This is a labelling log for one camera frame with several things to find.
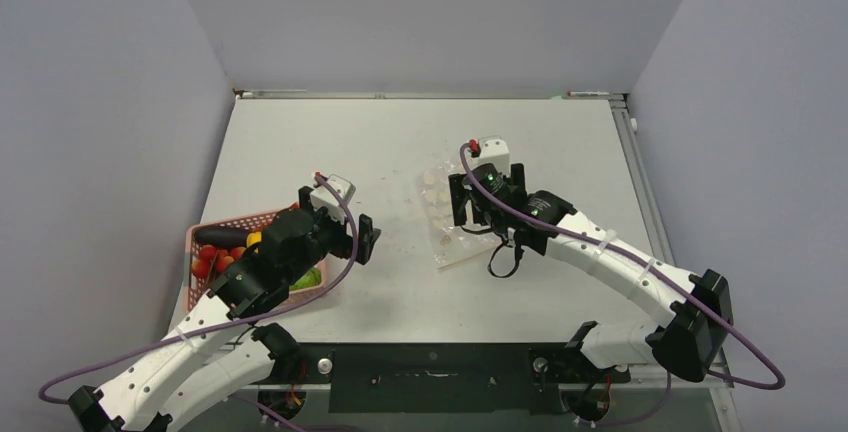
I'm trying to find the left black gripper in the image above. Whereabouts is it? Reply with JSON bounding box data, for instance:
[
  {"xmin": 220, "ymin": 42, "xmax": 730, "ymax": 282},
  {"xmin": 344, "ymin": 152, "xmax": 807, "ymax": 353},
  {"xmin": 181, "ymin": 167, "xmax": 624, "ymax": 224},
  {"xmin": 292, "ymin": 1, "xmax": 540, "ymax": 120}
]
[{"xmin": 284, "ymin": 187, "xmax": 378, "ymax": 285}]

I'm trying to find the clear zip top bag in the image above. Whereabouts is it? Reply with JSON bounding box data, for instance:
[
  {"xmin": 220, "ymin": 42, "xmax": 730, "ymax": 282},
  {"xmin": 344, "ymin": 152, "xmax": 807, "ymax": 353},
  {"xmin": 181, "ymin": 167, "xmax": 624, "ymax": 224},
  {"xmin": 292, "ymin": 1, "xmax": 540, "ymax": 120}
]
[{"xmin": 416, "ymin": 161, "xmax": 499, "ymax": 269}]

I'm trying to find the pink plastic basket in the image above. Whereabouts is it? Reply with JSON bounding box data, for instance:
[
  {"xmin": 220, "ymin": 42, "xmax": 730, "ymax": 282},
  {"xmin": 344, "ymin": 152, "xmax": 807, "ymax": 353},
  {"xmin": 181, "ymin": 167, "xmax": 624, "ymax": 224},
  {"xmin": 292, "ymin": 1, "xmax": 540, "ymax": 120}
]
[{"xmin": 185, "ymin": 204, "xmax": 348, "ymax": 319}]

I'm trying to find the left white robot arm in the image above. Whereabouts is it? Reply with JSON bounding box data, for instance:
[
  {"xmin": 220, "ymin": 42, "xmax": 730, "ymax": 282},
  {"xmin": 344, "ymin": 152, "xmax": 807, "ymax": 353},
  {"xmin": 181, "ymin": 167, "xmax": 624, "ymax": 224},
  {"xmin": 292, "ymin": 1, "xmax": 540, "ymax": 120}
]
[{"xmin": 68, "ymin": 175, "xmax": 380, "ymax": 431}]

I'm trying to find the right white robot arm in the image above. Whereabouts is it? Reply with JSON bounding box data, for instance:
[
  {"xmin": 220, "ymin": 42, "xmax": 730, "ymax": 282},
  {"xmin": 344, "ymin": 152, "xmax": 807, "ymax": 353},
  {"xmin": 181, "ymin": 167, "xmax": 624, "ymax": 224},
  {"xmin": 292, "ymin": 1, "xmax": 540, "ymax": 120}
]
[{"xmin": 448, "ymin": 164, "xmax": 733, "ymax": 382}]

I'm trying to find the green lettuce head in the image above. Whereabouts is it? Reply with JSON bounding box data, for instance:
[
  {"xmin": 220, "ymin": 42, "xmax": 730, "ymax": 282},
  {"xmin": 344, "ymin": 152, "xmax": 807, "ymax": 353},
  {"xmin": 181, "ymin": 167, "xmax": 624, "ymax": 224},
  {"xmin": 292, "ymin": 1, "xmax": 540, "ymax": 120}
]
[{"xmin": 290, "ymin": 267, "xmax": 323, "ymax": 291}]

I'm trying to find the yellow bell pepper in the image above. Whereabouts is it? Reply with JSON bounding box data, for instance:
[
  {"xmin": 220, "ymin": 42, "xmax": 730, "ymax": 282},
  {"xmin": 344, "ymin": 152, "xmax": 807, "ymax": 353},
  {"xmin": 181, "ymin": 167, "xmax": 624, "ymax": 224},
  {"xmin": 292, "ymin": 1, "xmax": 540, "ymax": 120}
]
[{"xmin": 245, "ymin": 231, "xmax": 262, "ymax": 248}]

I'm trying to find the dark purple eggplant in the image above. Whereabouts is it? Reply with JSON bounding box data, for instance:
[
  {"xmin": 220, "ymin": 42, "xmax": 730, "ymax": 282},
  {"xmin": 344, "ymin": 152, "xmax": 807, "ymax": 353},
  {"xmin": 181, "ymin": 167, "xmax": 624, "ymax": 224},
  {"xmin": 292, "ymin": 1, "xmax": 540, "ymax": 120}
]
[{"xmin": 192, "ymin": 225, "xmax": 250, "ymax": 250}]

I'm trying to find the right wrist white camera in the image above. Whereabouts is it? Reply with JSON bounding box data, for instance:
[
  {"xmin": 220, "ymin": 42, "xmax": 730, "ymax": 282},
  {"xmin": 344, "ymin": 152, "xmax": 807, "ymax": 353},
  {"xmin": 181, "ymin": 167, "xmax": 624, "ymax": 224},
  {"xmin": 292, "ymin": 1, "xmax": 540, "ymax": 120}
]
[{"xmin": 475, "ymin": 135, "xmax": 511, "ymax": 176}]

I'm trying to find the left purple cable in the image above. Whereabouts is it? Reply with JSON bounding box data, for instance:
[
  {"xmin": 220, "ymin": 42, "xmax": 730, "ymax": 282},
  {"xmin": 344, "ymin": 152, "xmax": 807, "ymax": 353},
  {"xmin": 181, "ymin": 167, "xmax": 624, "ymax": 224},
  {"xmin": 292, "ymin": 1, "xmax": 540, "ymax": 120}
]
[{"xmin": 38, "ymin": 174, "xmax": 360, "ymax": 405}]

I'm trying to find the purple cable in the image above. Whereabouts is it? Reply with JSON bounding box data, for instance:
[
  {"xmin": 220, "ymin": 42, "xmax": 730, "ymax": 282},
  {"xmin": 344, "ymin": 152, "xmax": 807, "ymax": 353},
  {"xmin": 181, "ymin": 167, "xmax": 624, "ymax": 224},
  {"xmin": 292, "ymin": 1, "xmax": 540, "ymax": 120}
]
[
  {"xmin": 459, "ymin": 142, "xmax": 787, "ymax": 392},
  {"xmin": 38, "ymin": 174, "xmax": 360, "ymax": 405}
]

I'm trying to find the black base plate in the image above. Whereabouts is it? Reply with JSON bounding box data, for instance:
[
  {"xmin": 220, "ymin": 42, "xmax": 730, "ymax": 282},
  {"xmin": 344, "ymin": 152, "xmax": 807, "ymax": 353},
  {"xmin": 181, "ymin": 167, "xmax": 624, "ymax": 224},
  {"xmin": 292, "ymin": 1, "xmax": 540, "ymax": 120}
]
[{"xmin": 245, "ymin": 343, "xmax": 631, "ymax": 418}]

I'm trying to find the aluminium table rail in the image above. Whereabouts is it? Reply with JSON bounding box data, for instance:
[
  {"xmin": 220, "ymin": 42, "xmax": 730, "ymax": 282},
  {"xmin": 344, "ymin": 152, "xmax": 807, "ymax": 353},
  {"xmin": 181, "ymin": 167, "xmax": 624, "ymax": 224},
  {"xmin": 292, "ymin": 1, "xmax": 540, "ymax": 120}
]
[{"xmin": 609, "ymin": 93, "xmax": 737, "ymax": 391}]

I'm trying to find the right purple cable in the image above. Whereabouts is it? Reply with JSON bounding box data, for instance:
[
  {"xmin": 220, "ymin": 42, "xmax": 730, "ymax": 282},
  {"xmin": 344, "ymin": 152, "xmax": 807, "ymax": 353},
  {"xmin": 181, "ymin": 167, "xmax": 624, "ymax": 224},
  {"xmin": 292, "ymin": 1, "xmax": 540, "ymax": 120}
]
[{"xmin": 459, "ymin": 142, "xmax": 787, "ymax": 392}]

